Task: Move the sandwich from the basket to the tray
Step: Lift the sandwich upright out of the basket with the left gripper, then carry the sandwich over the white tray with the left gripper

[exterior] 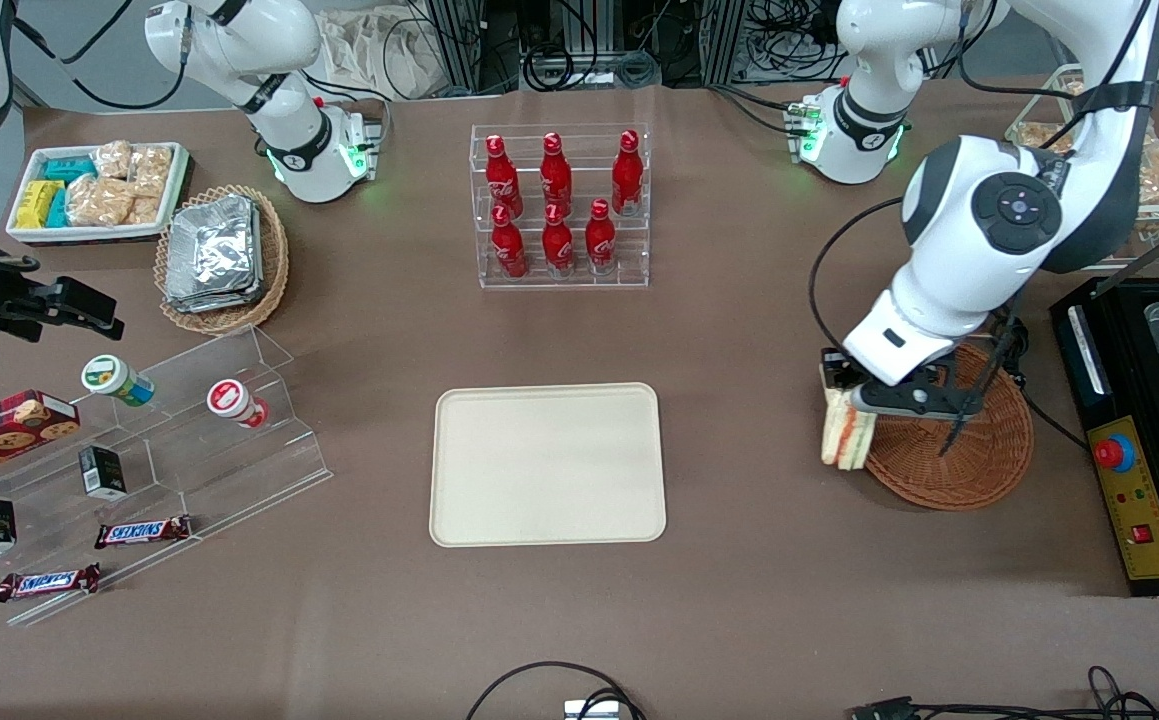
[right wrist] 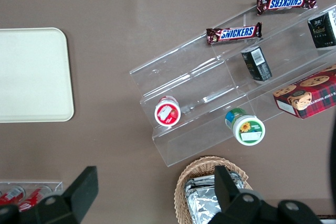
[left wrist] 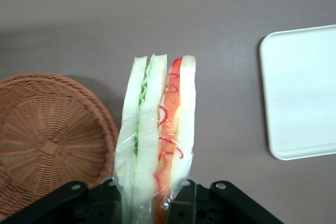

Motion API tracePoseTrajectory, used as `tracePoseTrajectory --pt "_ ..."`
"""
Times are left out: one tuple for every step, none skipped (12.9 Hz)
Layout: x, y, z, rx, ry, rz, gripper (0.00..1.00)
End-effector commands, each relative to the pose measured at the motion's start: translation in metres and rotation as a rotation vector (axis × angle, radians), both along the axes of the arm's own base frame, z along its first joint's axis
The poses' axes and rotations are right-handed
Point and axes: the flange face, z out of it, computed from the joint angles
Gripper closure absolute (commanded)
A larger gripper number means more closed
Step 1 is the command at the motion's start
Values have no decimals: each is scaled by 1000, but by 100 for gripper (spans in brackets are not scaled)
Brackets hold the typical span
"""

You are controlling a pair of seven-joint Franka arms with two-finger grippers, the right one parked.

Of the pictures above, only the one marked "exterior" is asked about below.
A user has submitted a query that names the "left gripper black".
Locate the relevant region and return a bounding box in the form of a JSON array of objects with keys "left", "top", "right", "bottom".
[{"left": 820, "top": 347, "right": 986, "bottom": 418}]

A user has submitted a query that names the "triangle sandwich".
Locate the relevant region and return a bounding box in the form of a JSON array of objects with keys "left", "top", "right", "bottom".
[{"left": 821, "top": 385, "right": 878, "bottom": 472}]

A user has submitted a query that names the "round brown wicker basket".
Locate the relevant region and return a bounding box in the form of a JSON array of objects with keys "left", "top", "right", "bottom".
[{"left": 864, "top": 338, "right": 1036, "bottom": 512}]

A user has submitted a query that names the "oval light wicker basket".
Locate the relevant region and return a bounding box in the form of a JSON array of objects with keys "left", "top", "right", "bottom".
[{"left": 154, "top": 184, "right": 291, "bottom": 337}]

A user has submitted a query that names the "cream plastic tray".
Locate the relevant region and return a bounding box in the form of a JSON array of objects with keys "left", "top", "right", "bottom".
[{"left": 429, "top": 383, "right": 668, "bottom": 548}]

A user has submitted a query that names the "white rectangular snack bin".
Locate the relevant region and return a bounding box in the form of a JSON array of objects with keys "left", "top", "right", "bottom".
[{"left": 6, "top": 141, "right": 191, "bottom": 247}]

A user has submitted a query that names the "green lid cup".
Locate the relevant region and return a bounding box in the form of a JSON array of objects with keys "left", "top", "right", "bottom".
[{"left": 80, "top": 354, "right": 156, "bottom": 409}]

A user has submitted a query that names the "yellow snack packet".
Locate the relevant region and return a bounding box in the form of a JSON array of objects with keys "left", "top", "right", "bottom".
[{"left": 16, "top": 180, "right": 66, "bottom": 230}]

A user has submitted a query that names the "red plaid cookie box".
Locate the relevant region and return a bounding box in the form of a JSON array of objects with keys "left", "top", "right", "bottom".
[{"left": 0, "top": 389, "right": 81, "bottom": 489}]

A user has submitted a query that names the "silver foil package stack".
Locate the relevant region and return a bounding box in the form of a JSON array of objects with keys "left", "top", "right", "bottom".
[{"left": 164, "top": 194, "right": 264, "bottom": 314}]

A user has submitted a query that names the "red lid cup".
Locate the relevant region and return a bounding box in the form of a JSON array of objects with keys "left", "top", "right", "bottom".
[{"left": 206, "top": 378, "right": 271, "bottom": 430}]

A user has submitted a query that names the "clear acrylic stepped stand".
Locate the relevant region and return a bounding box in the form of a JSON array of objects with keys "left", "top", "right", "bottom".
[{"left": 0, "top": 324, "right": 334, "bottom": 628}]

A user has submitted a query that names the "snickers chocolate bar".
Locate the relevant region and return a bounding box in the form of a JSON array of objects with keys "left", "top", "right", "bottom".
[
  {"left": 93, "top": 514, "right": 194, "bottom": 551},
  {"left": 0, "top": 562, "right": 103, "bottom": 604}
]

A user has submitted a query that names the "red cola bottle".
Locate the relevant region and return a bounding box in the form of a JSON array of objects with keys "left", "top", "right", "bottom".
[
  {"left": 542, "top": 203, "right": 575, "bottom": 277},
  {"left": 585, "top": 198, "right": 618, "bottom": 274},
  {"left": 610, "top": 130, "right": 644, "bottom": 217},
  {"left": 540, "top": 132, "right": 574, "bottom": 213},
  {"left": 485, "top": 135, "right": 524, "bottom": 217},
  {"left": 491, "top": 205, "right": 529, "bottom": 280}
]

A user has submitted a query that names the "clear acrylic bottle rack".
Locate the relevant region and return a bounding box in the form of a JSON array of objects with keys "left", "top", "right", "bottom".
[{"left": 470, "top": 123, "right": 652, "bottom": 291}]

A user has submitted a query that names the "red emergency stop button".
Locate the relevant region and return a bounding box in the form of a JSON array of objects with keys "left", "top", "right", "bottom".
[{"left": 1094, "top": 433, "right": 1138, "bottom": 473}]

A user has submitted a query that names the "black tabletop machine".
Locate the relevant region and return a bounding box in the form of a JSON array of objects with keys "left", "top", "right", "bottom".
[{"left": 1049, "top": 275, "right": 1159, "bottom": 598}]

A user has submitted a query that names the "yellow control panel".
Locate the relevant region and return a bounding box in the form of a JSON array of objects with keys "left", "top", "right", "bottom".
[{"left": 1086, "top": 417, "right": 1159, "bottom": 582}]

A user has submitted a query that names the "beige cloth bag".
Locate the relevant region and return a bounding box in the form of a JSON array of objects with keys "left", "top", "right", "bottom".
[{"left": 316, "top": 7, "right": 446, "bottom": 102}]

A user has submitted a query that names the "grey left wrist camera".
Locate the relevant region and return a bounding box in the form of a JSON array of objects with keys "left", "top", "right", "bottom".
[{"left": 854, "top": 380, "right": 951, "bottom": 417}]

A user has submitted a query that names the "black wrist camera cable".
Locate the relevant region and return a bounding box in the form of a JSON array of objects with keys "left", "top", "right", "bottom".
[{"left": 806, "top": 197, "right": 905, "bottom": 351}]

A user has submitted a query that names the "black machine power cable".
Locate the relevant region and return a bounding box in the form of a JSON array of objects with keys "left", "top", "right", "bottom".
[{"left": 1017, "top": 390, "right": 1090, "bottom": 449}]

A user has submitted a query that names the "silver metal handle plate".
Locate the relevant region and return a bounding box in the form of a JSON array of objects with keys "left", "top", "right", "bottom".
[{"left": 1067, "top": 305, "right": 1109, "bottom": 397}]

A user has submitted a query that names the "white wire rack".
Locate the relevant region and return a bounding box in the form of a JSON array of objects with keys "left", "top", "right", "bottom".
[{"left": 1004, "top": 60, "right": 1159, "bottom": 272}]

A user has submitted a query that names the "black cable with connector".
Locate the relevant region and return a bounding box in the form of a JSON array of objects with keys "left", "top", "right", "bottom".
[{"left": 851, "top": 664, "right": 1159, "bottom": 720}]

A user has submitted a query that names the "coiled black background cable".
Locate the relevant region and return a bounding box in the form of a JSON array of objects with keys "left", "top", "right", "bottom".
[{"left": 521, "top": 44, "right": 662, "bottom": 94}]

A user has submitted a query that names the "black looped cable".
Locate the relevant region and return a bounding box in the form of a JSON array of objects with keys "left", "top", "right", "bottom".
[{"left": 465, "top": 660, "right": 646, "bottom": 720}]

